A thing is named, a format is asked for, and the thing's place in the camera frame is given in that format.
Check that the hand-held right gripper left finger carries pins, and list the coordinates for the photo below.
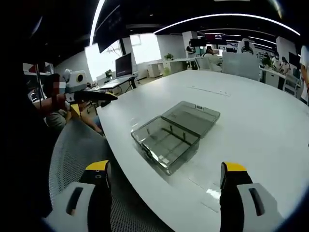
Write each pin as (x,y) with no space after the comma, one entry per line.
(96,193)

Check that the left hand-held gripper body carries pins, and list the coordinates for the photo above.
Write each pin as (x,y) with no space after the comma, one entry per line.
(76,81)

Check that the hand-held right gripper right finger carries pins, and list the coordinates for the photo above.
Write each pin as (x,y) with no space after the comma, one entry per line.
(235,193)

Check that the clear plastic box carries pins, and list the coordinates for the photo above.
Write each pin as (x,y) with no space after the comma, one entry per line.
(173,135)

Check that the yellow box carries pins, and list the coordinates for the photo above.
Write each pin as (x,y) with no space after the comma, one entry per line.
(75,111)

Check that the black tripod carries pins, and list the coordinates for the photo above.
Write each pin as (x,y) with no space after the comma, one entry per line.
(133,82)

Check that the computer monitor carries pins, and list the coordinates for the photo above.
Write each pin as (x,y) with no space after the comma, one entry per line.
(123,64)

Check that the grey mesh office chair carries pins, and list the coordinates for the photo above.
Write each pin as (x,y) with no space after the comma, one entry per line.
(79,149)

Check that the curved ceiling light strip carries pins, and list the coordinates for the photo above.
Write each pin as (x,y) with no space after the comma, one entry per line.
(96,21)
(227,16)

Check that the white low cabinet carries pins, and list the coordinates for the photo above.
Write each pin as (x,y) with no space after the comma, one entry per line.
(155,70)

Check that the grey desk partition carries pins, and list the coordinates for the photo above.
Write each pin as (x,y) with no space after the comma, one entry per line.
(240,65)

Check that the white gaming chair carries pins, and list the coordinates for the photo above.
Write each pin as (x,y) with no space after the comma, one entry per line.
(246,47)

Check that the wall display screen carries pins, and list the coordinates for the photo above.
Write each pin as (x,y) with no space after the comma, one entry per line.
(215,38)

